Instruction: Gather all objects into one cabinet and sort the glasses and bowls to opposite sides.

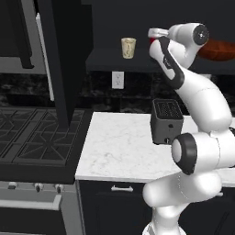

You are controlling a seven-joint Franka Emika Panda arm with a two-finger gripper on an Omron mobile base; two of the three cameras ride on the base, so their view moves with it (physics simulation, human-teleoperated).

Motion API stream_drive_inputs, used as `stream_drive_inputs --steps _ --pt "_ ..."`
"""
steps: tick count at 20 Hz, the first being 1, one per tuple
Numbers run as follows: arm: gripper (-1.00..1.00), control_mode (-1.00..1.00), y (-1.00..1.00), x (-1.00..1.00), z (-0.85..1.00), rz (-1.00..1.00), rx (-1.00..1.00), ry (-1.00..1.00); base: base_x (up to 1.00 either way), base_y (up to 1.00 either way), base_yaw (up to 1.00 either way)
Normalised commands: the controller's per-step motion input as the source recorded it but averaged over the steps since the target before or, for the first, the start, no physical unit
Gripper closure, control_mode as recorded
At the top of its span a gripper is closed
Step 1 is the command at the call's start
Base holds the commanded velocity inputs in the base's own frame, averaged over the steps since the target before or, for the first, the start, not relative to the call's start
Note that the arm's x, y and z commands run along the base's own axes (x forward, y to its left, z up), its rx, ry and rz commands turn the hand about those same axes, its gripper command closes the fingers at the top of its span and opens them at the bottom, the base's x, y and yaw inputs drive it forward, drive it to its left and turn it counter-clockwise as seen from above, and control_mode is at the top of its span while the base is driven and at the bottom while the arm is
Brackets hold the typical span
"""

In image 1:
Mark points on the silver oven knob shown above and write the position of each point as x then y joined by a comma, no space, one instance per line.
38,187
58,188
12,185

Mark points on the black wall cabinet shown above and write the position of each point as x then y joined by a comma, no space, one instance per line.
119,61

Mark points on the black toaster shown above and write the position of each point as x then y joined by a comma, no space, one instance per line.
166,122

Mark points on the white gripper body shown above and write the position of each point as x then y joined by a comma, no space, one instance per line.
156,32

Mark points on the black cabinet door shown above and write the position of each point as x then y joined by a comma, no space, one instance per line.
62,61

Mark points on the brown bowl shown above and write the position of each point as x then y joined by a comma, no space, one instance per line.
218,50

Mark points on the silver oven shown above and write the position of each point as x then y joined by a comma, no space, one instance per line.
33,211

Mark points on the grey range hood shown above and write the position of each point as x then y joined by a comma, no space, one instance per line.
12,65

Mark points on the black drawer front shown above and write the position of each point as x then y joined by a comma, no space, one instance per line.
113,211

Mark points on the white wall socket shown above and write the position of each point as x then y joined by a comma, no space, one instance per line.
117,80

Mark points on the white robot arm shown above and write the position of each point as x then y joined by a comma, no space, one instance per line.
202,101

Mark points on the black gas hob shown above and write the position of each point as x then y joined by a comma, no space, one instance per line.
39,137

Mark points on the red cup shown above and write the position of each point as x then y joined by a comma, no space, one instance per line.
152,40

